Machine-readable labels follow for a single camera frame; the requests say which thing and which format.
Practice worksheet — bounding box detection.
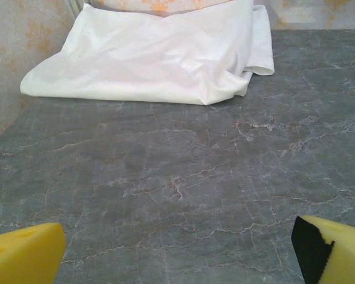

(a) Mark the white folded t-shirt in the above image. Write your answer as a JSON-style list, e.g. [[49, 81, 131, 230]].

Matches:
[[20, 0, 276, 106]]

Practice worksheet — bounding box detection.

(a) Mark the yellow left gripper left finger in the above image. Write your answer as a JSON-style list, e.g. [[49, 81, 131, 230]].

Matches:
[[0, 222, 66, 284]]

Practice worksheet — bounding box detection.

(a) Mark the aluminium frame post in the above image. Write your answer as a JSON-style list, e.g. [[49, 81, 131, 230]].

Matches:
[[65, 0, 85, 15]]

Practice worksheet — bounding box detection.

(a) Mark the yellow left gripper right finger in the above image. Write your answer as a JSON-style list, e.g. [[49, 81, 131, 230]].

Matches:
[[291, 215, 355, 284]]

